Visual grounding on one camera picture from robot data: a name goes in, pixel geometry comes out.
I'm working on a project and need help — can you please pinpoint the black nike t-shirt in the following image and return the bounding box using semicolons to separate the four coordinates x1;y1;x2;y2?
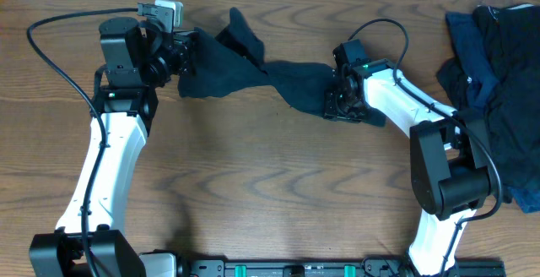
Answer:
178;8;339;117

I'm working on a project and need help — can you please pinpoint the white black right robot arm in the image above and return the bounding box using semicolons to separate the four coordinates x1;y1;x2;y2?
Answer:
324;57;506;276

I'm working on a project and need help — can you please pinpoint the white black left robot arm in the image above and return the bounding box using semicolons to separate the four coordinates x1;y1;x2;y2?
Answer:
29;11;197;276

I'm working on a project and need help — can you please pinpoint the navy blue garment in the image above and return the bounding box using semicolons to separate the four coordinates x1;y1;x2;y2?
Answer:
445;13;499;111

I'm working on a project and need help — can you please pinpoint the black garment pile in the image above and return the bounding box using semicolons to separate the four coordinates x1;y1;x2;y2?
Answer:
436;4;539;191

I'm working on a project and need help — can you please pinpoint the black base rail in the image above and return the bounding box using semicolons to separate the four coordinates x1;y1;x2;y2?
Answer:
175;256;507;277

